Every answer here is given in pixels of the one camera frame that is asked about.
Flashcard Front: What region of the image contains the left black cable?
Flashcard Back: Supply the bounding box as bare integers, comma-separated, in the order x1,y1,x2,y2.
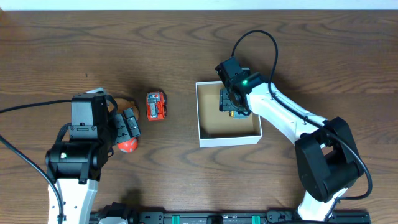
0,98,73,224

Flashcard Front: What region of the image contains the black cable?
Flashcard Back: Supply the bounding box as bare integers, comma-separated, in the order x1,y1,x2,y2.
0,98,73,224
231,29,373,200

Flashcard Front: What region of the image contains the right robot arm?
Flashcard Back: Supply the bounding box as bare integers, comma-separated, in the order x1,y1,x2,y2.
216,68,369,222

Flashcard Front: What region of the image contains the right black cable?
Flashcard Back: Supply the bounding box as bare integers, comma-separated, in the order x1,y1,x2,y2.
231,29,373,200

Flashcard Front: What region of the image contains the brown plush toy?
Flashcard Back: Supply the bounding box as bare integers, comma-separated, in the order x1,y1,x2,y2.
115,98,139,120

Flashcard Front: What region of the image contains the yellow grey toy car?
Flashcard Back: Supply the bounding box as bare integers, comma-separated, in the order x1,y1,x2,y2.
229,111,248,119

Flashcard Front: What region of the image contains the black mounting rail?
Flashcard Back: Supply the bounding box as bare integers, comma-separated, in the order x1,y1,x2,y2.
90,202,371,224

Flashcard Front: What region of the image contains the red toy fire truck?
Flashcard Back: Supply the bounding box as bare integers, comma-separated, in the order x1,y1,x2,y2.
146,91,167,121

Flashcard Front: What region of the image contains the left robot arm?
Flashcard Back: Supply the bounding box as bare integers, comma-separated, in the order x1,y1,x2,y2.
45,101,139,223

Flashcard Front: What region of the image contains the white cardboard box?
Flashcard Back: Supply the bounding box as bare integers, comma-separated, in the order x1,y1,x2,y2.
195,81,262,147

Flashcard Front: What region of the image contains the orange toy ball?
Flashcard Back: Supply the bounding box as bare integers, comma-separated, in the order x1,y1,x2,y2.
118,137,138,153

